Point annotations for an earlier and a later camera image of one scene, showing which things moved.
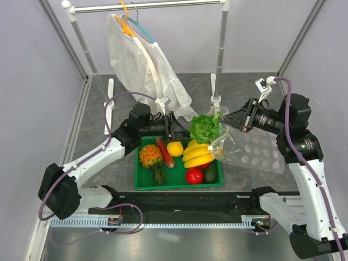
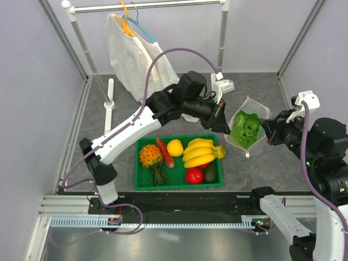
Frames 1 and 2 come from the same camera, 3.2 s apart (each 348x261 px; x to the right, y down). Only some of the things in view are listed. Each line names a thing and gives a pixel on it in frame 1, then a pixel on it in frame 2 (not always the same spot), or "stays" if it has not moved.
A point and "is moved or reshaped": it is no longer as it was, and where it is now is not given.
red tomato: x=194 y=175 stays
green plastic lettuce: x=205 y=129 to x=244 y=130
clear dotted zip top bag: x=249 y=147 is moved or reshaped
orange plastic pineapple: x=151 y=156 stays
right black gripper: x=243 y=118 to x=274 y=128
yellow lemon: x=175 y=148 stays
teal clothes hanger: x=124 y=16 stays
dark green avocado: x=210 y=173 stays
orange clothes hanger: x=126 y=29 stays
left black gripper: x=174 y=129 to x=220 y=124
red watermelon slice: x=167 y=157 stays
